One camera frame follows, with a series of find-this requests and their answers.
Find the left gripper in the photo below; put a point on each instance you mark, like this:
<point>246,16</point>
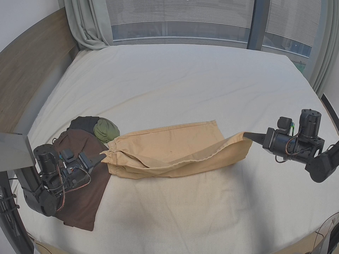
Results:
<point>78,176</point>

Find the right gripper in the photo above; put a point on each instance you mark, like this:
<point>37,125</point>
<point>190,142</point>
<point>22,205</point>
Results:
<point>282,145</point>

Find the beige shorts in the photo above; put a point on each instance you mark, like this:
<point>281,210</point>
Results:
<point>172,147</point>

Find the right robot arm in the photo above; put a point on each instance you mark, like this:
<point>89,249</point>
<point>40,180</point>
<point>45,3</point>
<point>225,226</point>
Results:
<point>317,165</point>

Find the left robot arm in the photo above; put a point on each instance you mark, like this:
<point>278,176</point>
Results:
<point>39,200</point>

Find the brown garment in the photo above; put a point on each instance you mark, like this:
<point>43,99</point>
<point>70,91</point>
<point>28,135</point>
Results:
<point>82,210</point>

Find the black garment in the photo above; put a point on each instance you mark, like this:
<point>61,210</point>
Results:
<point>82,124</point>

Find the green garment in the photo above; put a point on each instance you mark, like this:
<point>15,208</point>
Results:
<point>106,131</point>

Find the grey-green curtain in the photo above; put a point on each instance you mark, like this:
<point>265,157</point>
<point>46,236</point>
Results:
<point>84,17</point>
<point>328,36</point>

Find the window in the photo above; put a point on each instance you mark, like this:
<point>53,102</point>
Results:
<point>185,9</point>

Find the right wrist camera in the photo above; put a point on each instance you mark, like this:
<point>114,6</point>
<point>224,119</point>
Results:
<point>284,123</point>

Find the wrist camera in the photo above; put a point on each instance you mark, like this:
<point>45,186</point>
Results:
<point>284,123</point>
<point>68,155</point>

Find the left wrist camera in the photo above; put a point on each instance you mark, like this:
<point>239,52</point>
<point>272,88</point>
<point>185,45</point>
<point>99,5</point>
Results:
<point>68,155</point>

